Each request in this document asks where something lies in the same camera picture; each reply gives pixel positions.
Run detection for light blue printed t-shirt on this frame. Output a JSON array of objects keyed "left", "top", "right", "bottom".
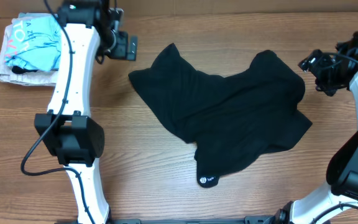
[{"left": 4, "top": 14, "right": 61, "bottom": 72}]

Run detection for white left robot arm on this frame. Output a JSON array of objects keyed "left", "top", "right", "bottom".
[{"left": 34, "top": 1, "right": 137, "bottom": 223}]

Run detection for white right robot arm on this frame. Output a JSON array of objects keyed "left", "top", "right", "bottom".
[{"left": 244, "top": 31, "right": 358, "bottom": 223}]

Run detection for black folded garment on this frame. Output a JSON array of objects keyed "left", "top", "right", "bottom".
[{"left": 11, "top": 66, "right": 37, "bottom": 75}]

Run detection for beige folded trousers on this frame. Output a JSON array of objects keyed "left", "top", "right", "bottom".
[{"left": 0, "top": 12, "right": 58, "bottom": 86}]

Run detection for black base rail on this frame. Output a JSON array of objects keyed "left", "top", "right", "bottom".
[{"left": 107, "top": 215, "right": 276, "bottom": 224}]

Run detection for black t-shirt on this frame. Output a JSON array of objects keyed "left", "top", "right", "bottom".
[{"left": 129, "top": 44, "right": 312, "bottom": 188}]

